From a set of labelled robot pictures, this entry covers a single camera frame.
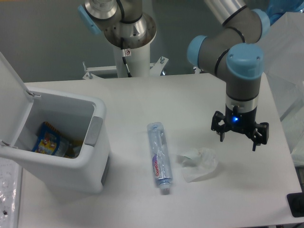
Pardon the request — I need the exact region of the black device at table edge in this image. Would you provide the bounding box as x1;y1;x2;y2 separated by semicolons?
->
287;192;304;218

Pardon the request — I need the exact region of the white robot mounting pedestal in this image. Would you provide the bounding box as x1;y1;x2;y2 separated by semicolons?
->
82;14;170;80

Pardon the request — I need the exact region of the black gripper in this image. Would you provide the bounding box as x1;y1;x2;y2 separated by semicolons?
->
211;106;269;151

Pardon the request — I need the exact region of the blue yellow snack bag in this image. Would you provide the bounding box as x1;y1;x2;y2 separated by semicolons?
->
31;122;70;157

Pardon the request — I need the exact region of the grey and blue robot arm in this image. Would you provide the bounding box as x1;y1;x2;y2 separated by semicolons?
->
77;0;270;146

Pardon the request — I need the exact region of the black cable on pedestal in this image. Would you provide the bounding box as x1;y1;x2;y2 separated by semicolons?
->
120;38;133;78

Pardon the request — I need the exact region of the white trash can lid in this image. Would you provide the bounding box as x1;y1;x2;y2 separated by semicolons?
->
0;54;41;146

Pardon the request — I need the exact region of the clear plastic water bottle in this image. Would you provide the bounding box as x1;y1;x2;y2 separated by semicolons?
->
147;122;173;195

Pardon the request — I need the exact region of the translucent white plastic box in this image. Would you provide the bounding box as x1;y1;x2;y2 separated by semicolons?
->
257;12;304;167

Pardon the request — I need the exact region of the white trash can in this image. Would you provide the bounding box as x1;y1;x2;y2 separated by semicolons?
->
0;86;110;193

